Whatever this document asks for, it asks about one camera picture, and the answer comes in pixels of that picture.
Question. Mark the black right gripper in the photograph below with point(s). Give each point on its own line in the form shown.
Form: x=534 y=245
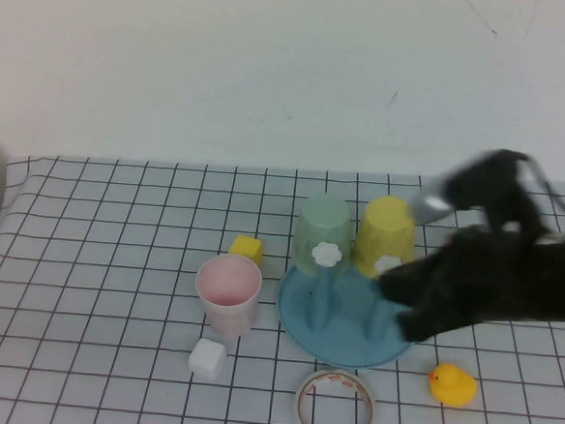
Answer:
x=491 y=280

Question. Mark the pink plastic cup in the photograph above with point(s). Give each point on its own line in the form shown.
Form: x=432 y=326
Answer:
x=227 y=310

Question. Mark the yellow plastic cup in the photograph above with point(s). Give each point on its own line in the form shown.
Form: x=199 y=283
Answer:
x=385 y=229

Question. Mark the blue cup stand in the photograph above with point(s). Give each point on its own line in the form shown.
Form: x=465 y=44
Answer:
x=341 y=340

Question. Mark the green plastic cup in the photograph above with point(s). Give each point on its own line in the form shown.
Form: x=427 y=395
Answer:
x=323 y=224

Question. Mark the yellow rubber duck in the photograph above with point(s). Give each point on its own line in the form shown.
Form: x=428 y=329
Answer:
x=454 y=386

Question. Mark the white adhesive tape roll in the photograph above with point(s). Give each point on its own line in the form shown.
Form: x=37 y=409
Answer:
x=300 y=402

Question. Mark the yellow foam cube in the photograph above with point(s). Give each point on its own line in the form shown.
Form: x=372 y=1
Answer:
x=246 y=248

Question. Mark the white foam cube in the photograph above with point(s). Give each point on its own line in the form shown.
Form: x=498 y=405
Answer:
x=206 y=358

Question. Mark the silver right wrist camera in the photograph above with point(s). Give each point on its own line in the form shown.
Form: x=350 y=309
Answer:
x=428 y=205

